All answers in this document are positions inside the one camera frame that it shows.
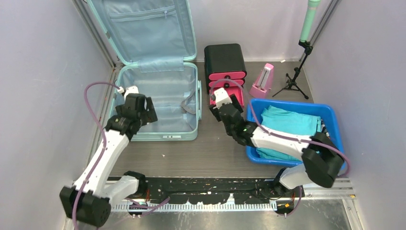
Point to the orange black camouflage garment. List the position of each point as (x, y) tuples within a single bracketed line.
[(323, 128)]

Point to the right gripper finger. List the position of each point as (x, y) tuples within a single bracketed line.
[(215, 112), (236, 103)]

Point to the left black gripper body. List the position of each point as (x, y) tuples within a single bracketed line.
[(119, 109)]

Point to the black and pink drawer box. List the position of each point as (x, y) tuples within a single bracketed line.
[(224, 67)]

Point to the black tripod stand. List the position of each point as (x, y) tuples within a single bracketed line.
[(291, 84)]

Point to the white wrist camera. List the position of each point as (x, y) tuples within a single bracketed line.
[(220, 97), (129, 90)]

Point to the blue plastic tub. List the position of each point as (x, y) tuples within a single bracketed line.
[(324, 111)]

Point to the aluminium rail frame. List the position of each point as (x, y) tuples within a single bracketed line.
[(340, 189)]

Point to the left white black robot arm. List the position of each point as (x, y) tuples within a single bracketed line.
[(104, 165)]

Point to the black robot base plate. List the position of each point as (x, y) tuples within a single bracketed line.
[(211, 191)]

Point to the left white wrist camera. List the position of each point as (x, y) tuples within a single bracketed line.
[(129, 90)]

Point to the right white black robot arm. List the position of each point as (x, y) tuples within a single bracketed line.
[(321, 159)]

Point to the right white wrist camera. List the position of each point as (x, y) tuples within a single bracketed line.
[(220, 97)]

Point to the pink metronome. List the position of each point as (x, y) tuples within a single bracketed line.
[(263, 84)]

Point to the teal cloth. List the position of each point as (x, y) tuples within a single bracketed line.
[(289, 122)]

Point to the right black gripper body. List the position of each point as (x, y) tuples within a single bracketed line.
[(229, 131)]

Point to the light blue hard-shell suitcase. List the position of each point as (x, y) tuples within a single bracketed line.
[(155, 41)]

